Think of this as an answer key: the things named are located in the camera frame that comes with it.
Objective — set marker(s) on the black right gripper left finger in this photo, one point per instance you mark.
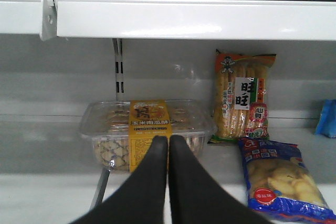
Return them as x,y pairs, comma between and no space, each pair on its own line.
141,198

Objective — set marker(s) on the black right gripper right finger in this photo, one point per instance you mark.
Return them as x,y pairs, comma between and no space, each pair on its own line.
195,197

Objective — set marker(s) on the clear cookie box yellow label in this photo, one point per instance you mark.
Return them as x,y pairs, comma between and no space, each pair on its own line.
121,132

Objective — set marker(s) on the blue biscuit bag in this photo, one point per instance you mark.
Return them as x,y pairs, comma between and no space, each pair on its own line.
278,183

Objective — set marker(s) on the rice cracker packet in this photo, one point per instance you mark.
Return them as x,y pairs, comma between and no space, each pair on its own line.
240,108

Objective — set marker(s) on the blue snack bag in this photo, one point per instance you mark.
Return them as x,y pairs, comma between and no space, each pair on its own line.
326,124

